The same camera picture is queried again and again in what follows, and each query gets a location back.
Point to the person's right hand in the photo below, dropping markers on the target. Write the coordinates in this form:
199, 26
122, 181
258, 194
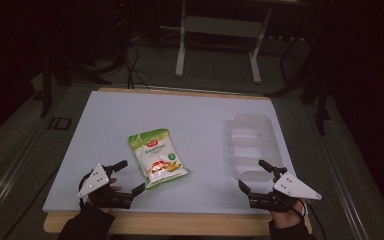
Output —
288, 218

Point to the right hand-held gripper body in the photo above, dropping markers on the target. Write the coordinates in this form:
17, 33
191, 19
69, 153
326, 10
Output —
293, 189

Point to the person's left hand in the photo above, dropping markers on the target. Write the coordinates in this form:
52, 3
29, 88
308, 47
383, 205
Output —
116, 188

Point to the black metal stand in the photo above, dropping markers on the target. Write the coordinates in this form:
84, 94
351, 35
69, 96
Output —
48, 86
320, 100

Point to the white table mat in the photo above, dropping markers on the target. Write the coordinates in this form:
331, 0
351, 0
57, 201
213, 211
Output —
180, 113

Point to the white metal stand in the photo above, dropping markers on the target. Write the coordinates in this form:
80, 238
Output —
220, 26

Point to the green and white snack packet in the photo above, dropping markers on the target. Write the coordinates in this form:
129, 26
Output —
158, 160

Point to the wooden table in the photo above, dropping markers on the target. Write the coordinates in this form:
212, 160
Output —
180, 224

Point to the clear plastic tray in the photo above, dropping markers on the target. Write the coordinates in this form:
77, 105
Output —
253, 146

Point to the black floor socket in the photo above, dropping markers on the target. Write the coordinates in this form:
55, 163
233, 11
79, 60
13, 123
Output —
60, 123

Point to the metal floor rail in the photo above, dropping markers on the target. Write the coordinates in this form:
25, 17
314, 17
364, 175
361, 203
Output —
10, 173
343, 186

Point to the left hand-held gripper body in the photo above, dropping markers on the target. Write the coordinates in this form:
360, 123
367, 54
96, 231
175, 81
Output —
96, 178

